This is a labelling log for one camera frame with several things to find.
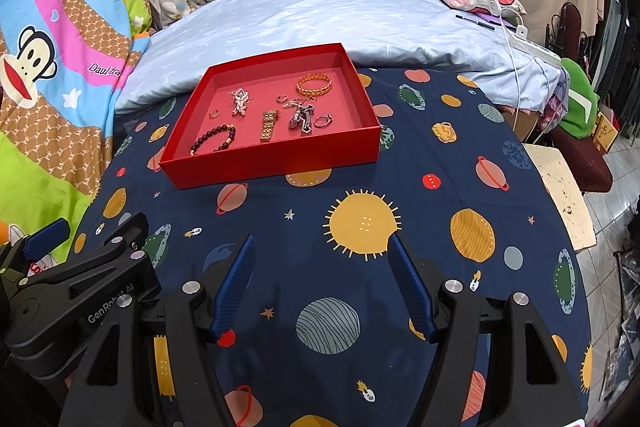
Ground purple flat item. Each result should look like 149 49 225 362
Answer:
475 9 519 31

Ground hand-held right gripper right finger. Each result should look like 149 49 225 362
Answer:
387 232 587 427

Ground light blue quilt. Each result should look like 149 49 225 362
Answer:
116 0 563 115

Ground white cable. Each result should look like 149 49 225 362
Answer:
469 0 532 118

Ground monkey printed striped blanket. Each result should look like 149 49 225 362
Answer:
0 0 153 268

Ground brown cardboard box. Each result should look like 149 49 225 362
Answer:
594 111 622 154

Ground white power strip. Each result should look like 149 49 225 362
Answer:
512 32 564 64

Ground black bead bracelet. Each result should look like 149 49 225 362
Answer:
189 123 237 156

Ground white stained stool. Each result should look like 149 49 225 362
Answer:
522 144 597 252

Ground dark planet printed sheet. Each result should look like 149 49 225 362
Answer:
67 67 593 427

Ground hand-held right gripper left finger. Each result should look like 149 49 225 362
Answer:
59 234 257 427

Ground dark pen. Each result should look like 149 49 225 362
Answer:
455 14 496 30

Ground red cardboard box tray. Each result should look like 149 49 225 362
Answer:
159 43 382 191

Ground gold watch band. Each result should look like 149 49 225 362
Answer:
258 109 279 143

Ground silver metal wristwatch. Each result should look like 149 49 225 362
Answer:
286 99 317 136

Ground dark red chair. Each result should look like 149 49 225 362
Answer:
547 3 614 194

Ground green cloth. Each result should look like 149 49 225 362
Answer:
557 57 601 140

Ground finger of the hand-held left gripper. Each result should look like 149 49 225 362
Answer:
22 217 71 261
92 212 151 267

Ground gold chain bangle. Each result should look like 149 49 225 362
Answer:
295 74 334 98

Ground white pearl bracelet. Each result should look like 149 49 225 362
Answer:
229 89 252 117

